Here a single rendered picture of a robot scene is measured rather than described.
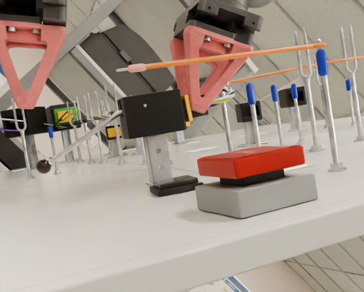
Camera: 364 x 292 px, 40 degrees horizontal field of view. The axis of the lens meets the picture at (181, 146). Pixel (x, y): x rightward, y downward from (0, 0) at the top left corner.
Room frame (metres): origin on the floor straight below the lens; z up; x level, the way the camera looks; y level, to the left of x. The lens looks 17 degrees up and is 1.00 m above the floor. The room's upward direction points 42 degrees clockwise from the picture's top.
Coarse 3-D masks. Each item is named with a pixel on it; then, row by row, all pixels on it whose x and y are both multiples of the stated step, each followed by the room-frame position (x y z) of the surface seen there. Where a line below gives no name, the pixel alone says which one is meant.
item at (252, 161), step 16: (208, 160) 0.30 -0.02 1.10; (224, 160) 0.28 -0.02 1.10; (240, 160) 0.27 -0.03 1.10; (256, 160) 0.27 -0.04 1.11; (272, 160) 0.27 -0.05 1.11; (288, 160) 0.27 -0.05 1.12; (304, 160) 0.28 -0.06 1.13; (208, 176) 0.30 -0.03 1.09; (224, 176) 0.28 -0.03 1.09; (240, 176) 0.27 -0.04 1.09; (256, 176) 0.28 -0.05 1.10; (272, 176) 0.28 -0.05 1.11
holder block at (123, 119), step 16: (128, 96) 0.45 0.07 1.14; (144, 96) 0.45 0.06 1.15; (160, 96) 0.45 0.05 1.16; (176, 96) 0.45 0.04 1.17; (128, 112) 0.45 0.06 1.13; (144, 112) 0.45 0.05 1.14; (160, 112) 0.45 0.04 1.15; (176, 112) 0.45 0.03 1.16; (128, 128) 0.45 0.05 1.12; (144, 128) 0.45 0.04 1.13; (160, 128) 0.45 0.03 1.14; (176, 128) 0.45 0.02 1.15
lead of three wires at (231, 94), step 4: (224, 88) 0.53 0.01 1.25; (228, 88) 0.52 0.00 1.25; (228, 92) 0.52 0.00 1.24; (232, 92) 0.49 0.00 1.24; (224, 96) 0.48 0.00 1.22; (228, 96) 0.48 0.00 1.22; (232, 96) 0.48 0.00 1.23; (216, 100) 0.47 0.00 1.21; (220, 100) 0.47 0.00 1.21; (224, 100) 0.47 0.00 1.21; (228, 100) 0.48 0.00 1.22; (212, 104) 0.47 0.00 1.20; (216, 104) 0.47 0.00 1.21
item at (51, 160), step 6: (114, 114) 0.47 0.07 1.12; (120, 114) 0.47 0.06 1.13; (108, 120) 0.47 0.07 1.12; (96, 126) 0.47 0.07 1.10; (102, 126) 0.47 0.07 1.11; (90, 132) 0.47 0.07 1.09; (96, 132) 0.47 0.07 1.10; (84, 138) 0.47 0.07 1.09; (72, 144) 0.47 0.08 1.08; (78, 144) 0.47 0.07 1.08; (66, 150) 0.47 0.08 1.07; (54, 156) 0.47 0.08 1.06; (60, 156) 0.47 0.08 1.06
